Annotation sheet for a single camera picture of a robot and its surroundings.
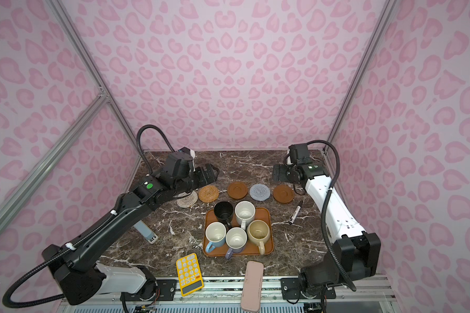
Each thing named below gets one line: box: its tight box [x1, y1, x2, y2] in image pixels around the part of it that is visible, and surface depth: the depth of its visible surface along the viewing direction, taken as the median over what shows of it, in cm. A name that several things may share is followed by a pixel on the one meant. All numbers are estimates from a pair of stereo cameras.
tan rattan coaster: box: [197, 185, 220, 203], surface depth 102 cm
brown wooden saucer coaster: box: [272, 183, 295, 204], surface depth 102 cm
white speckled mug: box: [234, 200, 256, 231], surface depth 86 cm
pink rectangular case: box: [240, 260, 264, 313], surface depth 74 cm
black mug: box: [214, 200, 234, 230], surface depth 87 cm
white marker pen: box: [289, 200, 304, 225], surface depth 94 cm
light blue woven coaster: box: [249, 183, 271, 202], surface depth 103 cm
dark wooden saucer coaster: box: [227, 181, 249, 200], surface depth 103 cm
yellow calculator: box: [176, 253, 205, 297], surface depth 77 cm
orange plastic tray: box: [203, 207, 275, 257], surface depth 84 cm
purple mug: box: [225, 226, 249, 260], surface depth 82 cm
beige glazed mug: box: [246, 219, 271, 255], surface depth 80 cm
